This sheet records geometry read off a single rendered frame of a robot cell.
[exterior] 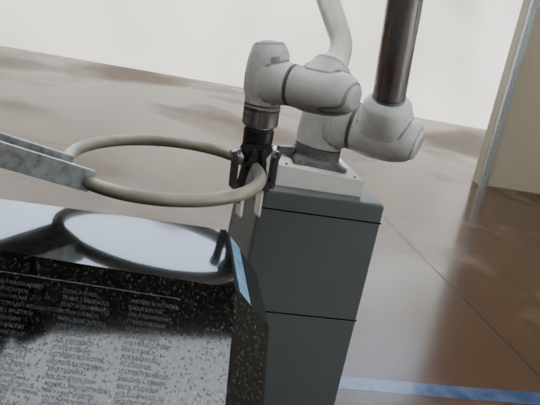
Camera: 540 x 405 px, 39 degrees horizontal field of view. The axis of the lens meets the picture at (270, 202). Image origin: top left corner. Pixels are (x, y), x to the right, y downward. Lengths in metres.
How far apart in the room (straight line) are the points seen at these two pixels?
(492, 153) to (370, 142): 4.87
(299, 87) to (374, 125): 0.61
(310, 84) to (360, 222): 0.76
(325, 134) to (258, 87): 0.63
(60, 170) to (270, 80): 0.53
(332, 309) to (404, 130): 0.62
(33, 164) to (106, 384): 0.50
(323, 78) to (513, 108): 5.55
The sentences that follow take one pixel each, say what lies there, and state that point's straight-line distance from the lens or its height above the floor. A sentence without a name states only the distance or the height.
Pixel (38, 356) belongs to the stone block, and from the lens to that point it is 1.42.
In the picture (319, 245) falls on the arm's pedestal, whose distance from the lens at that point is 2.40.
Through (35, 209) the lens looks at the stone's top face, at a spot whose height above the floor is 0.83.
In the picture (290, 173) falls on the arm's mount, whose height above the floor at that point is 0.84.
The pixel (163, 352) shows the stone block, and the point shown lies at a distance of 1.42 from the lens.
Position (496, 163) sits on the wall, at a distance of 7.31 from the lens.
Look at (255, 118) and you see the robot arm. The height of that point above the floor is 1.07.
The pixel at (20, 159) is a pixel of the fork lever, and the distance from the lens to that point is 1.62.
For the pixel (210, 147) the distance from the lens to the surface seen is 2.03.
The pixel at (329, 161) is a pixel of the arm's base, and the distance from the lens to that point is 2.46.
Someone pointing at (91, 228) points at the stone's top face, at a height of 0.83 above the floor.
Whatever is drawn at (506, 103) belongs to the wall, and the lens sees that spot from 7.14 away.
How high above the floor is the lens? 1.39
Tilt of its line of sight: 16 degrees down
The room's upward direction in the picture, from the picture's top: 12 degrees clockwise
